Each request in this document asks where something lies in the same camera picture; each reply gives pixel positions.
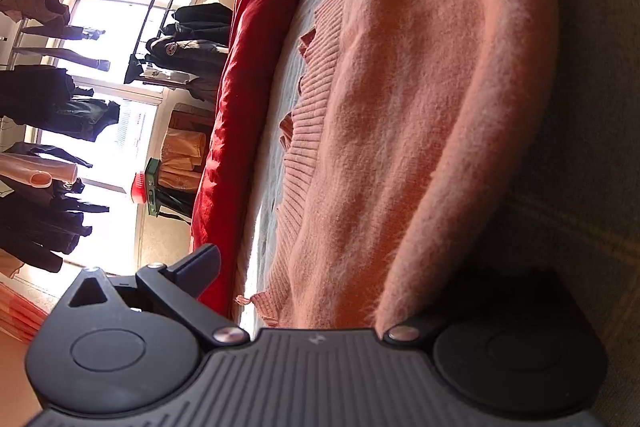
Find bed with blue plaid sheet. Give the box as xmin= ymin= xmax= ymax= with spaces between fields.
xmin=235 ymin=0 xmax=640 ymax=408

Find clothes rack with dark jackets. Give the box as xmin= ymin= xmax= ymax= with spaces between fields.
xmin=0 ymin=0 xmax=241 ymax=268

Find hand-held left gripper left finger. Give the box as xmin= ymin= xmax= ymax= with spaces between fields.
xmin=67 ymin=243 xmax=251 ymax=349

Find dark navy jacket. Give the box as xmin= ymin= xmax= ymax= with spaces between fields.
xmin=160 ymin=4 xmax=233 ymax=38

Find black hanging bag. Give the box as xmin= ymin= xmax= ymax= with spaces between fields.
xmin=155 ymin=187 xmax=196 ymax=223

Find orange knit sweater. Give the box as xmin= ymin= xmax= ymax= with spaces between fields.
xmin=235 ymin=0 xmax=560 ymax=330

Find brown wooden cabinet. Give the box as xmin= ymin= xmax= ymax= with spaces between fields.
xmin=167 ymin=104 xmax=216 ymax=132

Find row of hanging dark clothes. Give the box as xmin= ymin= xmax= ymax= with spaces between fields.
xmin=0 ymin=0 xmax=123 ymax=273

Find green table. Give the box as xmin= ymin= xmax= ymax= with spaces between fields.
xmin=145 ymin=157 xmax=162 ymax=218

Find black jacket with round patch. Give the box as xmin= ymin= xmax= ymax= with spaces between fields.
xmin=145 ymin=34 xmax=231 ymax=72

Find red quilt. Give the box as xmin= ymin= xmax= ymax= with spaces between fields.
xmin=190 ymin=0 xmax=326 ymax=318

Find olive hanging cloth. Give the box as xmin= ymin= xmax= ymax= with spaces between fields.
xmin=187 ymin=74 xmax=221 ymax=102

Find orange shorts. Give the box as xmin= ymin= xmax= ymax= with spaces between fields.
xmin=160 ymin=129 xmax=208 ymax=192

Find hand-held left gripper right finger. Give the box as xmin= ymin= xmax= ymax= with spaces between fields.
xmin=382 ymin=267 xmax=568 ymax=350

